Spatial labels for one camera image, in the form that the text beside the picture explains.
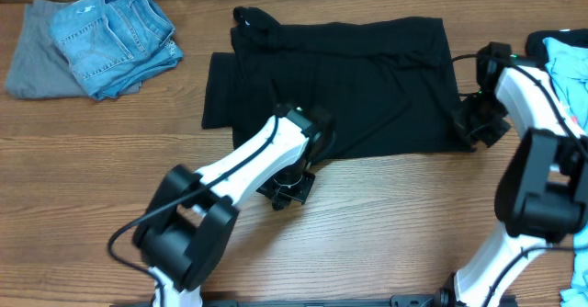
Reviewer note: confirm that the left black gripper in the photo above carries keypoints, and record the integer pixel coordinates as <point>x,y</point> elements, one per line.
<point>300,191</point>

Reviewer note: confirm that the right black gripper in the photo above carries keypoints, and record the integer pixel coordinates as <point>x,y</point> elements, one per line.
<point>471,126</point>

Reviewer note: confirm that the black polo shirt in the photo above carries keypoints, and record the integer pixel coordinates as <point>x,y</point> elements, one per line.
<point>389,86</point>

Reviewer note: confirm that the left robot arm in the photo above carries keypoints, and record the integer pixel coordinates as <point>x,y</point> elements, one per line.
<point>187,225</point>

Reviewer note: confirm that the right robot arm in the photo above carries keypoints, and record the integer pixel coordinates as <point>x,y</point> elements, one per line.
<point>542,196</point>

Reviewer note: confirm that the black garment under blue shirt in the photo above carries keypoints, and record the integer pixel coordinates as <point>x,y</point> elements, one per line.
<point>536,48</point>

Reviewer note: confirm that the light blue t-shirt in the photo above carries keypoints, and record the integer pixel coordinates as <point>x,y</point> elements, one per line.
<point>567,66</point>

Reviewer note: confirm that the folded blue denim jeans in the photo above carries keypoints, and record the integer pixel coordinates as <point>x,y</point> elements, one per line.
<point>152,48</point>

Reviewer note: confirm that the folded grey garment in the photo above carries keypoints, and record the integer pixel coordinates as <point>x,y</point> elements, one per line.
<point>39,69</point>

